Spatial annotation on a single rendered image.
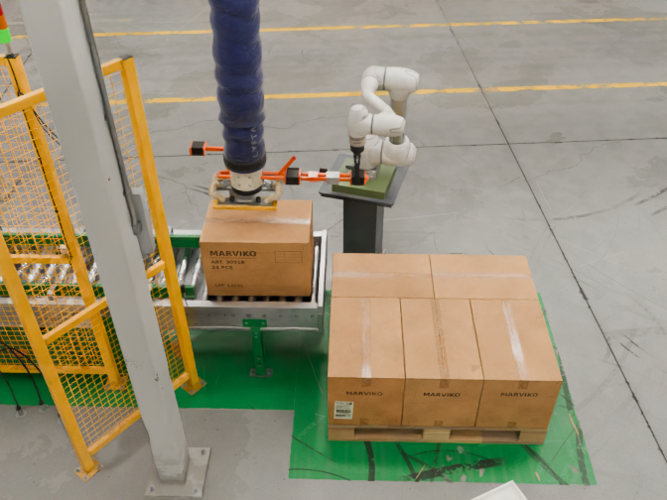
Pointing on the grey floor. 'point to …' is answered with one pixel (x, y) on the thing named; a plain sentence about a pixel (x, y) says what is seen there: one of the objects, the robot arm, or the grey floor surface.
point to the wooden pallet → (437, 434)
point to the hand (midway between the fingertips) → (356, 176)
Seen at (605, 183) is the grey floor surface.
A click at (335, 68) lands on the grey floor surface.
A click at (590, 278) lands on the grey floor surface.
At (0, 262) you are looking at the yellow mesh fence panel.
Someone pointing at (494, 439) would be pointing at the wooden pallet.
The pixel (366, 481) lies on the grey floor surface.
